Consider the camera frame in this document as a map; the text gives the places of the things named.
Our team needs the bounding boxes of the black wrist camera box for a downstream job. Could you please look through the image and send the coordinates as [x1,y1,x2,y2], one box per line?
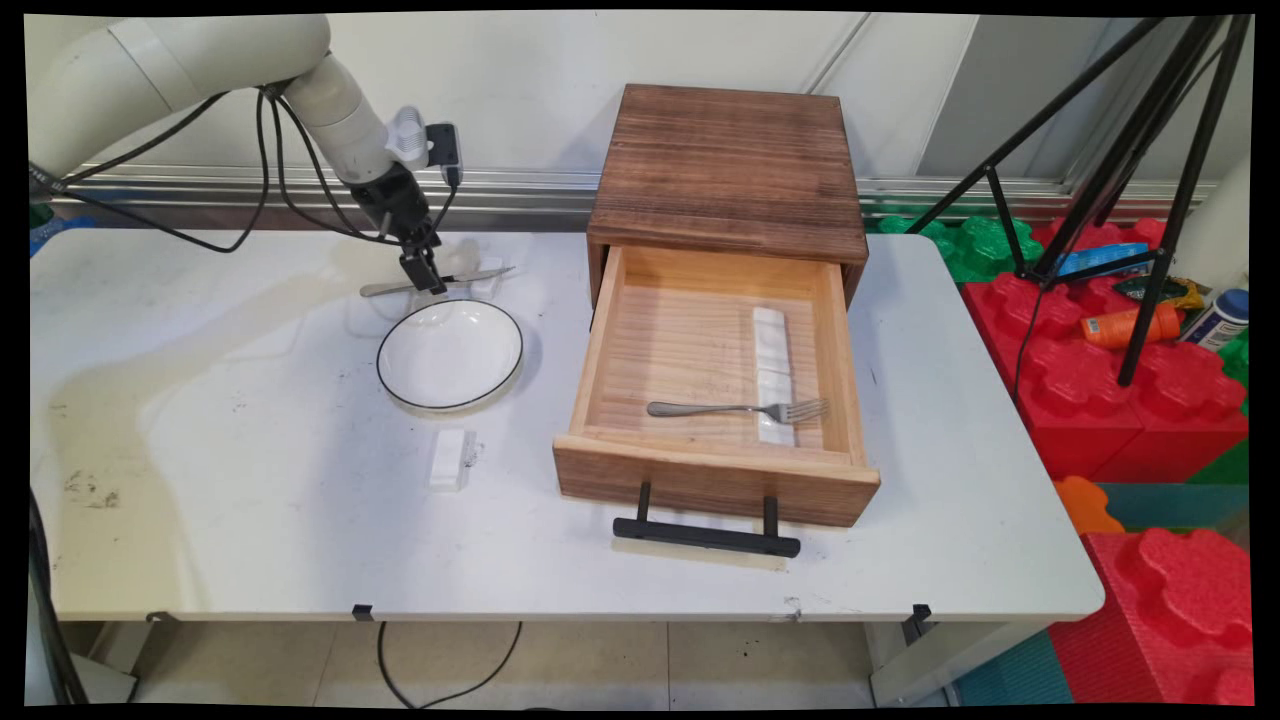
[425,122,463,189]

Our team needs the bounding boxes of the orange plastic bottle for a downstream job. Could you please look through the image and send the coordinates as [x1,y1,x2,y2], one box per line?
[1079,302,1184,351]

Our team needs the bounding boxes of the teal foam floor mat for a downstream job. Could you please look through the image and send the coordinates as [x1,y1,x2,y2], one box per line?
[953,628,1075,707]

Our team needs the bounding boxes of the black floor cable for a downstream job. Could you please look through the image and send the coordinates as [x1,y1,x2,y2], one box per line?
[376,620,525,710]

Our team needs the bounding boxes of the white bottle with blue cap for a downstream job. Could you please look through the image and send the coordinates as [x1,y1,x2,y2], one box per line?
[1179,287,1251,353]

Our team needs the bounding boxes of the black tripod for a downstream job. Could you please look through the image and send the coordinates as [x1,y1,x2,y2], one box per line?
[904,14,1255,389]

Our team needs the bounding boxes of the dark brown wooden cabinet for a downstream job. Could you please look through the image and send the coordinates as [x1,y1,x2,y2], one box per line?
[586,84,871,310]

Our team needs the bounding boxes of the white plate with black rim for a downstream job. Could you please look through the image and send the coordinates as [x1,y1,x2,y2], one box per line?
[376,298,526,413]

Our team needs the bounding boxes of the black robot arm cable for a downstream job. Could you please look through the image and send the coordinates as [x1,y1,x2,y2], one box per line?
[30,88,275,255]

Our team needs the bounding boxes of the dark snack bag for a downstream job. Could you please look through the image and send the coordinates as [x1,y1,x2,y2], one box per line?
[1112,274,1207,307]

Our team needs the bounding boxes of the orange foam piece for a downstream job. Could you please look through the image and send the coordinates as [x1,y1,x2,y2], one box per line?
[1052,475,1127,537]

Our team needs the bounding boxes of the black wrist cable bundle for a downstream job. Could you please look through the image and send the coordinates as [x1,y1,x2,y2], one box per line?
[262,88,459,248]

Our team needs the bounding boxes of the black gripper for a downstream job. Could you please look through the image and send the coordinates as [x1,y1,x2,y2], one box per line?
[350,162,449,297]

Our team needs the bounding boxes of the blue flat package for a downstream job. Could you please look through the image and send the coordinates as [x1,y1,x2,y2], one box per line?
[1054,242,1152,279]

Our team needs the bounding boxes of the light wooden drawer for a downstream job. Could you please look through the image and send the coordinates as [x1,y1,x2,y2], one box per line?
[552,243,883,529]

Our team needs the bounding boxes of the silver serrated table knife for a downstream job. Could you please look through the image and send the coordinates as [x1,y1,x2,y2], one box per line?
[359,265,517,299]

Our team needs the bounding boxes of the black drawer handle bar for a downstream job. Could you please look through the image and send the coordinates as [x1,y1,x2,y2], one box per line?
[612,481,803,560]

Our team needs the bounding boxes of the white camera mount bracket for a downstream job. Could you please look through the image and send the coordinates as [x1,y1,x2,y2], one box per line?
[385,106,432,168]

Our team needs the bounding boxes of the white table leg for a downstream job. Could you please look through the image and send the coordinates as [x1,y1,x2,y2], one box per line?
[868,620,1053,708]

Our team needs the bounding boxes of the silver metal fork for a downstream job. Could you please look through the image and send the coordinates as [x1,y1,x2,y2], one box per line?
[646,397,831,426]

